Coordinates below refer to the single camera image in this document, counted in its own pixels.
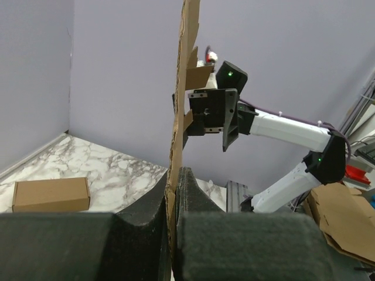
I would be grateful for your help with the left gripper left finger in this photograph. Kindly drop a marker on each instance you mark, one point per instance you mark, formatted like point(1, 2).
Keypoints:
point(131, 244)

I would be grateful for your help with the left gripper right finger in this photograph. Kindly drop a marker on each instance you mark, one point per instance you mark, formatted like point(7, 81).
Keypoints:
point(214, 245)

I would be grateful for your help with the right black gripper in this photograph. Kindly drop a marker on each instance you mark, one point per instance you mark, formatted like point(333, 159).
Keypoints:
point(213, 111)

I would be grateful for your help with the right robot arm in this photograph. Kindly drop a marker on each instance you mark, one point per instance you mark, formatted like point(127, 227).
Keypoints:
point(324, 164)

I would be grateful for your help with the folded brown cardboard box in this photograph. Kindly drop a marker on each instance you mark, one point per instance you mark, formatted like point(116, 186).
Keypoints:
point(54, 195)

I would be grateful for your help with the cardboard stack outside cell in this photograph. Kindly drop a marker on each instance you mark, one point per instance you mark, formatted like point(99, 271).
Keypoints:
point(345, 218)

